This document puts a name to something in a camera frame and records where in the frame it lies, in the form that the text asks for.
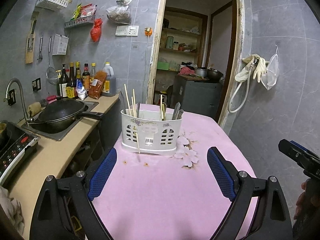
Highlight brass handled spoon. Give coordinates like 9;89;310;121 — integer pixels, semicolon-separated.
162;102;167;121

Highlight wooden chopstick long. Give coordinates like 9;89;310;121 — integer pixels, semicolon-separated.
124;84;132;116

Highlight steel spoon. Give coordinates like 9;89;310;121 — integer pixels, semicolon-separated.
136;102;140;118

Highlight wooden chopstick single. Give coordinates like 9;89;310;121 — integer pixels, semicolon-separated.
160;94;164;121

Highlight right hand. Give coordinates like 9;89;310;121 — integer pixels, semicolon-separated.
293;179;319;220

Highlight wooden countertop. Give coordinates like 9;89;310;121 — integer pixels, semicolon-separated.
7;95;121;239

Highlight induction cooker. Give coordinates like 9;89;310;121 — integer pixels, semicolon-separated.
1;120;40;188

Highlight white mesh bag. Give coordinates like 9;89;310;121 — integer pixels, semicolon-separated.
261;44;279;90

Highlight steel faucet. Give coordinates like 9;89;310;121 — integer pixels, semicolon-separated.
4;77;33;127

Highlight pink floral table cloth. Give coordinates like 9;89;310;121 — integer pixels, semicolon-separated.
93;112;254;239

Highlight black wok with lid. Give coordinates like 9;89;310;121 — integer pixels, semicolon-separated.
28;99;105;133

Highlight white rubber gloves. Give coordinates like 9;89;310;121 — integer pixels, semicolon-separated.
235;54;268;83

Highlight grey cabinet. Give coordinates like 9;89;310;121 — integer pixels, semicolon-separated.
170;75;222;121

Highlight blue white seasoning bag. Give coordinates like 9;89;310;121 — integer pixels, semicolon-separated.
76;79;87;101

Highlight knife in caddy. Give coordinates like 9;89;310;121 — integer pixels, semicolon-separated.
177;109;184;120

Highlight steel pot on cabinet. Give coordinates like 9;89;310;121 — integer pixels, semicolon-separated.
195;67;207;78

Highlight white plastic utensil caddy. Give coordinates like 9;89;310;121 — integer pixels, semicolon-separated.
120;109;182;156

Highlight dark soy sauce bottle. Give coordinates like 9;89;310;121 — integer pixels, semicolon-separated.
58;64;69;98

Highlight large oil jug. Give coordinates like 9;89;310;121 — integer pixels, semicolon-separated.
101;62;116;97

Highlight spoon in caddy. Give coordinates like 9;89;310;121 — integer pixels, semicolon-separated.
119;91;126;114

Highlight green box on shelf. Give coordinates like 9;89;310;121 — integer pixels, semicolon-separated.
157;61;169;71

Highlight wooden cutting board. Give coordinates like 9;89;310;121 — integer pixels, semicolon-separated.
25;20;36;64

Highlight red plastic bag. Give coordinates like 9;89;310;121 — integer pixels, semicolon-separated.
90;18;103;42

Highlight clear bag of goods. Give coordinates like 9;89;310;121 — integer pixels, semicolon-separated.
106;0;133;25

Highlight white hose on wall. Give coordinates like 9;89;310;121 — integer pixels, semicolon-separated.
228;64;253;114

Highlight wire strainer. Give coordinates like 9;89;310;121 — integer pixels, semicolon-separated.
46;36;59;85

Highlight white wall box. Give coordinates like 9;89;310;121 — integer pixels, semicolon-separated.
52;34;69;56

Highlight orange wall hook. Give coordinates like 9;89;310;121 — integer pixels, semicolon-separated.
144;27;152;37

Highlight wall shelf rack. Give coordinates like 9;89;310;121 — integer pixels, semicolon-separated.
64;15;95;29

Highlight wall socket plate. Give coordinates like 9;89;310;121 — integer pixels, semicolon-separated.
115;25;139;37

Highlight white wall basket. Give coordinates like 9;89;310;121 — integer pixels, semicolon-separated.
35;0;72;11

